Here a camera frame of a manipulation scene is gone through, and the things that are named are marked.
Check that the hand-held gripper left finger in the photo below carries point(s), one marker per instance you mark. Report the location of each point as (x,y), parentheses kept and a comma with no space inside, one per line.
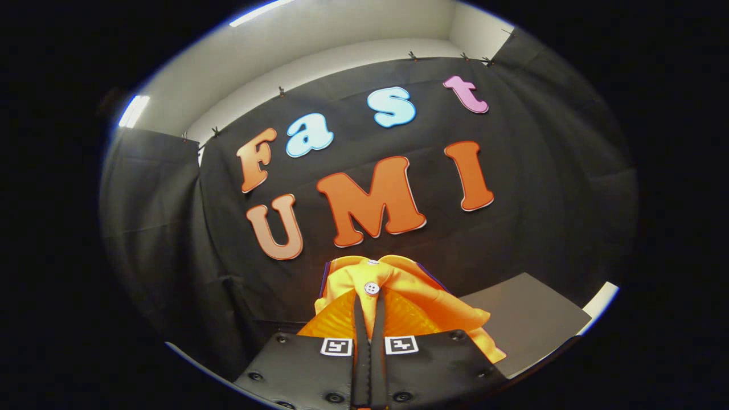
(361,364)

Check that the row of small cloth clips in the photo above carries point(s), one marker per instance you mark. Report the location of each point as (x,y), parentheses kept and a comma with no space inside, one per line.
(281,91)

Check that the black backdrop cloth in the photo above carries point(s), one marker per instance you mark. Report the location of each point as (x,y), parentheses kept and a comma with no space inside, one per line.
(273,296)

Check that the narrow ceiling light strip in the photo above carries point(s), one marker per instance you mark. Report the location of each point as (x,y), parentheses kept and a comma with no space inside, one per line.
(134,111)

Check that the yellow polo shirt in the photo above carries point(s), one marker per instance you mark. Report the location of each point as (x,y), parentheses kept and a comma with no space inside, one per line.
(410,279)

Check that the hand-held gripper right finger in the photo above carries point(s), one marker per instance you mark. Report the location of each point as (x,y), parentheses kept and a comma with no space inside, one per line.
(378,364)

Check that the wide ceiling light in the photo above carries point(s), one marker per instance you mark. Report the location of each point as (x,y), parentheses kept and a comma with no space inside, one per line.
(262,11)

